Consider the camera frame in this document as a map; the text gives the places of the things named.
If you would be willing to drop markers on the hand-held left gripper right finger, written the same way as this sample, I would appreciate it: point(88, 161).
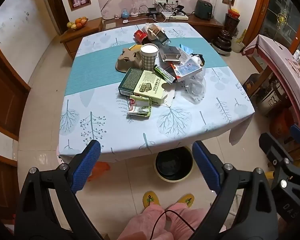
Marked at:
point(205, 165)

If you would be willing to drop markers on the steel pot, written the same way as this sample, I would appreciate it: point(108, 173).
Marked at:
point(268, 100)

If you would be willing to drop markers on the clear plastic bag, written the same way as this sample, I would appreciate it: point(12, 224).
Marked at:
point(195, 87)

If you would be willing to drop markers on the dark green air fryer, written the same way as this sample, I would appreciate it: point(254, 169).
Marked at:
point(203, 10)

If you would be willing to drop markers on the small red box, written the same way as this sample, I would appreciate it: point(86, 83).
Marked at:
point(139, 35)

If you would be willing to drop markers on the table with teal tablecloth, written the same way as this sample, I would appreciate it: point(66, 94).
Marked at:
point(165, 130)

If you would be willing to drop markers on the green white wrapper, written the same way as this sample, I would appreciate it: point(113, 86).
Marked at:
point(140, 106)

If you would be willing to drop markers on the white power strip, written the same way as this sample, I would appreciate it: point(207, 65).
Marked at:
point(165, 1)

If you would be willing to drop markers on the silver foil packet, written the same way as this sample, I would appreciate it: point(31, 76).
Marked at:
point(170, 55)

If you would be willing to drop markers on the orange plastic bag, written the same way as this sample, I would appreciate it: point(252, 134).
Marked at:
point(100, 170)

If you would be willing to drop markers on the brown striped paper box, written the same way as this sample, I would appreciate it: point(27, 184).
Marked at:
point(155, 30)

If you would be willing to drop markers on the tall dark vase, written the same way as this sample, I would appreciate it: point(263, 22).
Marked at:
point(232, 20)

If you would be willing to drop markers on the blue face mask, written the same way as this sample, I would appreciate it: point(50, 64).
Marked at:
point(185, 48)

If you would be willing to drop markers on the wooden cabinet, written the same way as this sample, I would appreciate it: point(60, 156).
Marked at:
point(5, 92)

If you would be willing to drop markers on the checked paper cup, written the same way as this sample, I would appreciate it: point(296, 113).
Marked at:
point(148, 60)

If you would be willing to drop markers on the brown cardboard cup carrier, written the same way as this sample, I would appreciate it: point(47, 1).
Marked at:
point(126, 62)

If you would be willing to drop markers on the white box blue print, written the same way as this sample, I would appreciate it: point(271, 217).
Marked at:
point(187, 67)

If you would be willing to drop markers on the table with pink cloth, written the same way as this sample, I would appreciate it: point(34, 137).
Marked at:
point(285, 62)

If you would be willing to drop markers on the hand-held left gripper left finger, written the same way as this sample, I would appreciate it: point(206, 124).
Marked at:
point(87, 165)

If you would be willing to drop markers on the blue round ornament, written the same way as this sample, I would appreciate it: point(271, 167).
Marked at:
point(125, 13)

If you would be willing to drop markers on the green cracker box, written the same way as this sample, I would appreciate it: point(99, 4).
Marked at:
point(140, 82)

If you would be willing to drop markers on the yellow wrapper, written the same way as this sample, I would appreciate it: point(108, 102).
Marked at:
point(134, 47)

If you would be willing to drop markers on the green tube pack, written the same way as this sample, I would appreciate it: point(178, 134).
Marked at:
point(165, 73)

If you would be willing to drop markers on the person's pink pants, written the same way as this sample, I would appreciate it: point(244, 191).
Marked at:
point(140, 225)

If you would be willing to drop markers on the yellow embroidered slipper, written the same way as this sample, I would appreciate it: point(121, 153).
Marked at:
point(185, 201)
point(151, 199)

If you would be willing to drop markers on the stack of black pots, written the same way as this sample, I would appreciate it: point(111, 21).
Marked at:
point(223, 42)

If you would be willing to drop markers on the white bucket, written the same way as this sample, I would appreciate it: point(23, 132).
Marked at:
point(238, 45)

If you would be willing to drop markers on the wooden television stand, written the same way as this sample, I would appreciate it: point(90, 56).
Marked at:
point(90, 30)

